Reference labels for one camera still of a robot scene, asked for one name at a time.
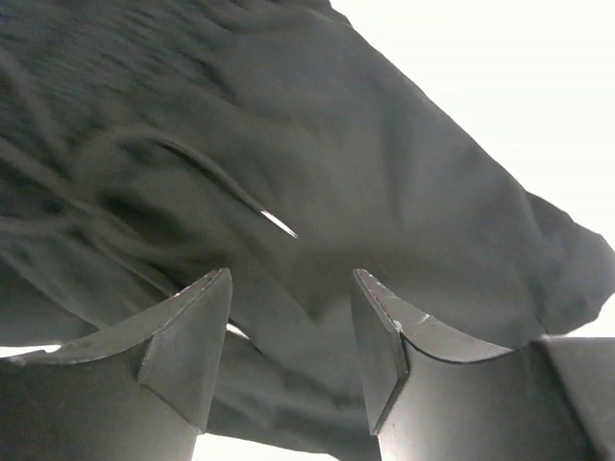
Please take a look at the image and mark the black trousers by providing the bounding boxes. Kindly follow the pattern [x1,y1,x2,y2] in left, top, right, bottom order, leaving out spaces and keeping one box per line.
[1,1,614,460]

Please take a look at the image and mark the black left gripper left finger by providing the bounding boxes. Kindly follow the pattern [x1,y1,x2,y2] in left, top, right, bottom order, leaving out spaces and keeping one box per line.
[1,269,233,461]

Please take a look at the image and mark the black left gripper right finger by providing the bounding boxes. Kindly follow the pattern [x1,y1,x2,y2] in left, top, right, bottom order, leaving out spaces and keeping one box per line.
[352,270,614,460]

